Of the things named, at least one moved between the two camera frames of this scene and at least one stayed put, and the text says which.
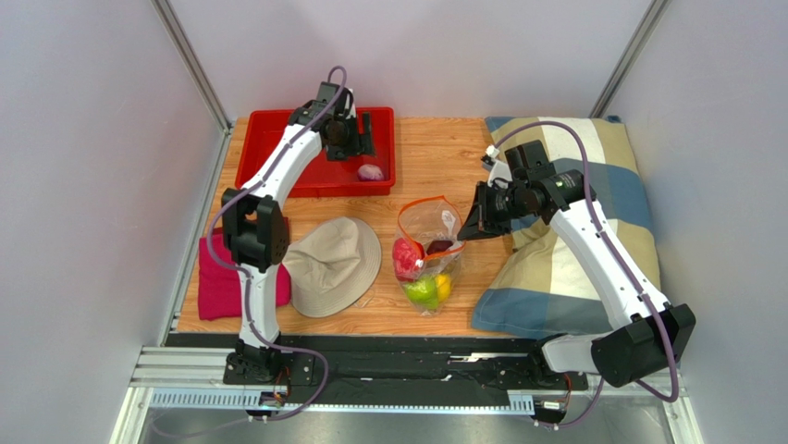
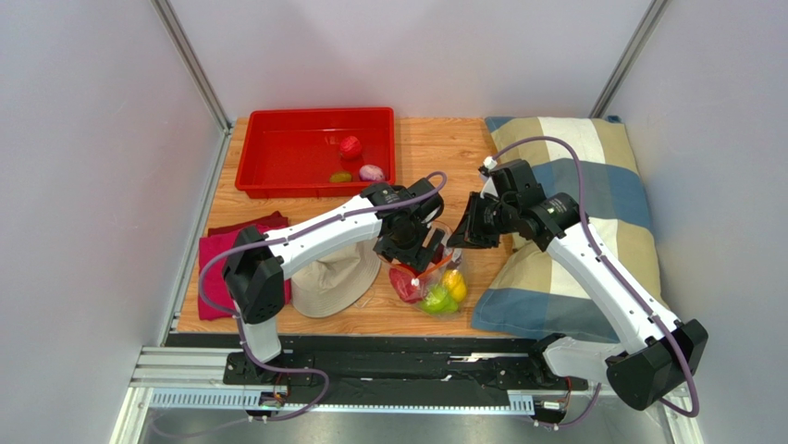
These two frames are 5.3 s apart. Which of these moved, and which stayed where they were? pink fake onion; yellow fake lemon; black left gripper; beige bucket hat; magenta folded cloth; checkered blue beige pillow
Moved: yellow fake lemon; black left gripper
Stayed: pink fake onion; magenta folded cloth; checkered blue beige pillow; beige bucket hat
